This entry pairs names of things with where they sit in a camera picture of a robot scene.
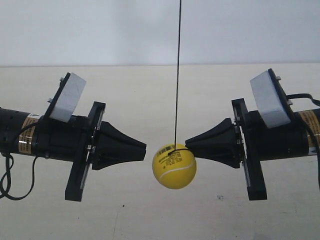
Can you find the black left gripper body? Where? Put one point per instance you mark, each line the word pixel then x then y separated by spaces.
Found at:
pixel 70 141

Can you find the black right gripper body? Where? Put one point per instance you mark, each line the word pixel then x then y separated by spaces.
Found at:
pixel 266 144

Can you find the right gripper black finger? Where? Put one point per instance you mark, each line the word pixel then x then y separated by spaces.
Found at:
pixel 219 140
pixel 231 157

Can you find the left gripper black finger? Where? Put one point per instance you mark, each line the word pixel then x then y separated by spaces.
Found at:
pixel 106 159
pixel 111 141

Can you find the yellow tennis ball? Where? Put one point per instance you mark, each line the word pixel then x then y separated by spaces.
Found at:
pixel 174 166

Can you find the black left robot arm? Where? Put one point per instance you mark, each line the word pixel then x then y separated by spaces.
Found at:
pixel 17 137

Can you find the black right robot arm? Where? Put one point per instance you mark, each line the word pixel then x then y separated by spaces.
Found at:
pixel 311 121

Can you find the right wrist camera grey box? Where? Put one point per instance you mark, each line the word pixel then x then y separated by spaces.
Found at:
pixel 271 100

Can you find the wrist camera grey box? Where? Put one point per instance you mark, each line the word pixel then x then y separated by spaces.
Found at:
pixel 66 98
pixel 271 100

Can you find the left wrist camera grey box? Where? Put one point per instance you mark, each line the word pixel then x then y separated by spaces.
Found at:
pixel 66 98

